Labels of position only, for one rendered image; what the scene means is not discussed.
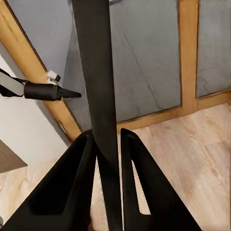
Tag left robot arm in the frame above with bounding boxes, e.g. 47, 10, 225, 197
0, 68, 81, 101

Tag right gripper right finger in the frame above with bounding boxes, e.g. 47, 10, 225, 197
121, 128, 202, 231

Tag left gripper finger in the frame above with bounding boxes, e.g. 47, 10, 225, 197
57, 89, 81, 99

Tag poster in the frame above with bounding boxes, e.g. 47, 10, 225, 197
71, 0, 123, 231

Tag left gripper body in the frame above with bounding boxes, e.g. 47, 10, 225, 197
36, 83, 63, 101

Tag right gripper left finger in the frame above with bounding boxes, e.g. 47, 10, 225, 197
0, 129, 97, 231

